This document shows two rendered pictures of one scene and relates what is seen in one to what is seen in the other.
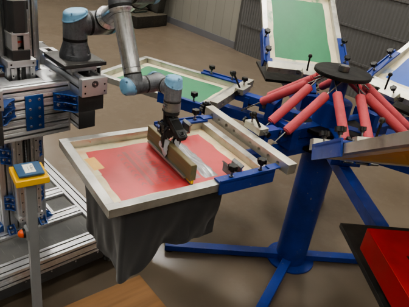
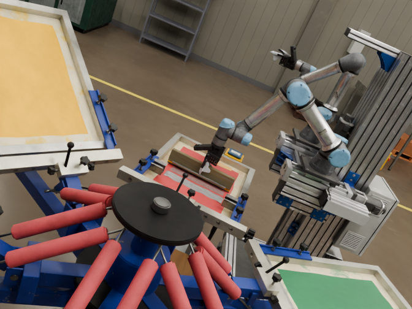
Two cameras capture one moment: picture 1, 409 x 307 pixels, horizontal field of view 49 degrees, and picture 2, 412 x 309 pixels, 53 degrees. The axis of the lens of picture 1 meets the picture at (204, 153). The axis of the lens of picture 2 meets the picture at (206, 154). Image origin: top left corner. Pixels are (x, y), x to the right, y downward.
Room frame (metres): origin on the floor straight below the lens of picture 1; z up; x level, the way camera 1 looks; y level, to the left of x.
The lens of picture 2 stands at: (3.19, -1.50, 2.07)
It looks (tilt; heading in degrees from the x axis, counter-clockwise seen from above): 24 degrees down; 132
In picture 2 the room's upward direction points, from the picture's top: 24 degrees clockwise
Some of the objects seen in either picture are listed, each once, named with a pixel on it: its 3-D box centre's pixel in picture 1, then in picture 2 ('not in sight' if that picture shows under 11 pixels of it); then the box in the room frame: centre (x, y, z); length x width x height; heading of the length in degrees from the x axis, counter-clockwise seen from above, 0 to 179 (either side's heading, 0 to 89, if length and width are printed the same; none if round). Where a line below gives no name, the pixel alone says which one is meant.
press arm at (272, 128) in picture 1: (263, 133); not in sight; (2.09, -0.28, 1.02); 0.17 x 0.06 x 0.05; 127
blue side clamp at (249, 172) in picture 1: (244, 178); (144, 168); (1.67, -0.19, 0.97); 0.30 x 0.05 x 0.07; 127
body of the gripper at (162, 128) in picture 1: (169, 122); (214, 153); (1.77, 0.17, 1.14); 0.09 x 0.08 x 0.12; 37
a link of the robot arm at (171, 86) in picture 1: (172, 88); (225, 129); (1.77, 0.17, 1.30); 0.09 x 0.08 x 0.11; 45
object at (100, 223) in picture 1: (103, 215); not in sight; (1.58, 0.40, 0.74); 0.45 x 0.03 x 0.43; 37
